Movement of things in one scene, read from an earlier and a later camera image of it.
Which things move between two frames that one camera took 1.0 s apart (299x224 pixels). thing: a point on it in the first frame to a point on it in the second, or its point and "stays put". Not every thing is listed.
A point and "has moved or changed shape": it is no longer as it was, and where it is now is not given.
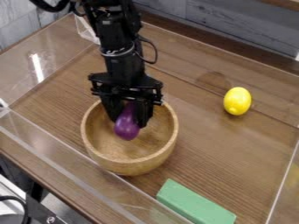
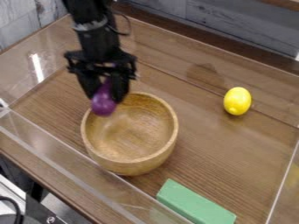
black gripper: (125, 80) to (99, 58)
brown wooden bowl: (135, 157) stays put
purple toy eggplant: (125, 123) has moved or changed shape
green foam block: (196, 208) stays put
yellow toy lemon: (237, 101) stays put
